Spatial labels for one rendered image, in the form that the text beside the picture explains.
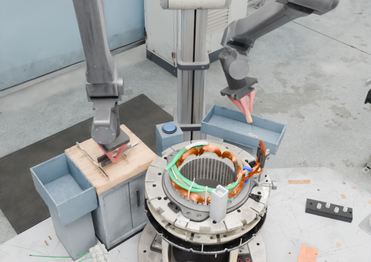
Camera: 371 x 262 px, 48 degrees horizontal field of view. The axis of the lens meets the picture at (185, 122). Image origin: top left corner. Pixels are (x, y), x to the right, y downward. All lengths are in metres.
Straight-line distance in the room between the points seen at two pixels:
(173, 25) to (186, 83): 1.90
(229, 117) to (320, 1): 0.64
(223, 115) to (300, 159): 1.51
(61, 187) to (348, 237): 0.90
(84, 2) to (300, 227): 0.99
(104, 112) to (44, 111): 2.30
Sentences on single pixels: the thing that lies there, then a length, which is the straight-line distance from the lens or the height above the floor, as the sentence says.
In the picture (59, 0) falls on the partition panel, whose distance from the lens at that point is 3.27.
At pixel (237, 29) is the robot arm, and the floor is 1.39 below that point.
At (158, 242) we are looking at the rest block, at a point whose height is 0.84.
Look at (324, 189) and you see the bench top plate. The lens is 1.59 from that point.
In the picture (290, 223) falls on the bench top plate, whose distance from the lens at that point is 1.46.
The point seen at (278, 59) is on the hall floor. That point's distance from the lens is 3.89.
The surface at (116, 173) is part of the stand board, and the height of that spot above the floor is 1.07.
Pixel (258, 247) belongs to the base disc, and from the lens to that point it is 1.35.
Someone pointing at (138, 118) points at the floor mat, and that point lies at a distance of 3.06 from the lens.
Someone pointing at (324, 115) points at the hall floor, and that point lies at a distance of 3.29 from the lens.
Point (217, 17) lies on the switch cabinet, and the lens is 3.53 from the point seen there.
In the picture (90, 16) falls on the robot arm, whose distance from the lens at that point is 0.84.
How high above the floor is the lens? 1.89
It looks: 39 degrees down
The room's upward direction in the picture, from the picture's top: 1 degrees clockwise
